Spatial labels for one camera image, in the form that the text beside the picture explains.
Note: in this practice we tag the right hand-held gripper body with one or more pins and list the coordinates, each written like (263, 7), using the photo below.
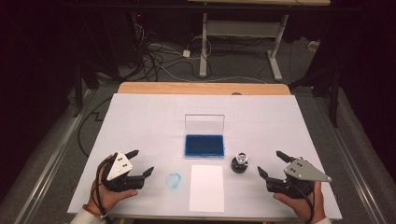
(303, 171)

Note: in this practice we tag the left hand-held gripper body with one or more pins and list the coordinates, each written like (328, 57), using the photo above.
(120, 165)

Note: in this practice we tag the white paper sheet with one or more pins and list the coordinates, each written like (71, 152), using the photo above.
(206, 189)

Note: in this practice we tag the blue ink pad clear case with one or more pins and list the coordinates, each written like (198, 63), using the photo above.
(204, 145)

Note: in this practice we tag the person's right hand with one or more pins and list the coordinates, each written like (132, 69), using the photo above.
(303, 207)

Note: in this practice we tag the person's left hand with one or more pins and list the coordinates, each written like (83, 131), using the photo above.
(104, 197)

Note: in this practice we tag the person's right white sleeve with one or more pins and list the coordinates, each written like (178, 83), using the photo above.
(323, 221)

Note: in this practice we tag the person's white sleeve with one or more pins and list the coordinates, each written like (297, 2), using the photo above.
(82, 217)
(323, 221)

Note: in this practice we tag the person's left white sleeve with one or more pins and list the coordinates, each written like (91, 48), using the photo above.
(82, 217)

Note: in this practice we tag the black metal stand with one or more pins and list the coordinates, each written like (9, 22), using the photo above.
(334, 99)

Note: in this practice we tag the wooden table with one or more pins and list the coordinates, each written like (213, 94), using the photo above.
(186, 88)

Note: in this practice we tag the white power adapter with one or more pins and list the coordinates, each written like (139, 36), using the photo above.
(186, 53)

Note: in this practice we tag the small white box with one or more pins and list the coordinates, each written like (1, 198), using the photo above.
(313, 46)

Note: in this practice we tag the metal floor rail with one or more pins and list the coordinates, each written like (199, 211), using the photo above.
(358, 180)
(46, 174)

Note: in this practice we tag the white metal desk frame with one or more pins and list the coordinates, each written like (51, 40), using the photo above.
(243, 28)

